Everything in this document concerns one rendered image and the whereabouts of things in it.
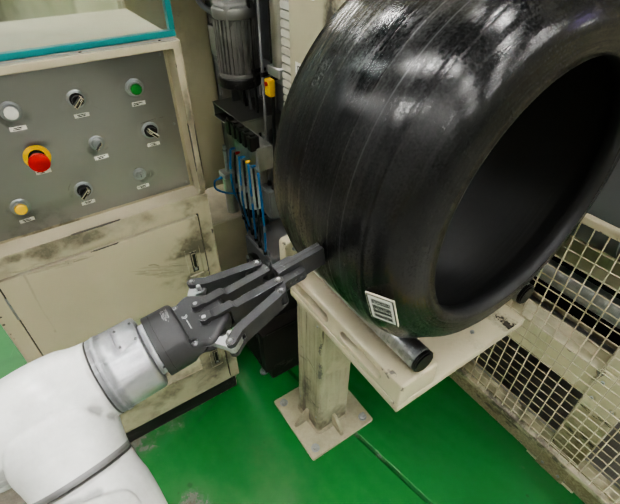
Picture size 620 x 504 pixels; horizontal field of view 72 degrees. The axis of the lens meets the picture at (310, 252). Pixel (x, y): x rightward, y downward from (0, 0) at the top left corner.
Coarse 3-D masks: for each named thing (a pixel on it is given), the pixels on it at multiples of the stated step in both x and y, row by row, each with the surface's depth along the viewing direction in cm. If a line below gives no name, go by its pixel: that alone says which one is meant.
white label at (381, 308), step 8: (368, 296) 54; (376, 296) 53; (368, 304) 55; (376, 304) 54; (384, 304) 53; (392, 304) 52; (376, 312) 56; (384, 312) 55; (392, 312) 54; (384, 320) 56; (392, 320) 55
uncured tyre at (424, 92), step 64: (384, 0) 49; (448, 0) 44; (512, 0) 41; (576, 0) 43; (320, 64) 52; (384, 64) 45; (448, 64) 41; (512, 64) 41; (576, 64) 45; (320, 128) 51; (384, 128) 44; (448, 128) 42; (512, 128) 86; (576, 128) 76; (320, 192) 52; (384, 192) 45; (448, 192) 45; (512, 192) 87; (576, 192) 77; (384, 256) 49; (448, 256) 89; (512, 256) 84; (448, 320) 64
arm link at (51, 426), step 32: (64, 352) 45; (0, 384) 42; (32, 384) 42; (64, 384) 42; (96, 384) 43; (0, 416) 40; (32, 416) 40; (64, 416) 41; (96, 416) 43; (0, 448) 39; (32, 448) 40; (64, 448) 41; (96, 448) 42; (0, 480) 40; (32, 480) 40; (64, 480) 40
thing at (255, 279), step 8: (256, 272) 54; (264, 272) 54; (240, 280) 54; (248, 280) 54; (256, 280) 54; (264, 280) 56; (224, 288) 53; (232, 288) 53; (240, 288) 53; (248, 288) 54; (208, 296) 52; (216, 296) 52; (224, 296) 52; (232, 296) 53; (240, 296) 54; (192, 304) 51; (200, 304) 51; (208, 304) 51
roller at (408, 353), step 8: (376, 328) 76; (384, 336) 75; (392, 336) 73; (392, 344) 73; (400, 344) 72; (408, 344) 71; (416, 344) 71; (400, 352) 72; (408, 352) 71; (416, 352) 70; (424, 352) 70; (432, 352) 71; (408, 360) 71; (416, 360) 70; (424, 360) 70; (416, 368) 70; (424, 368) 72
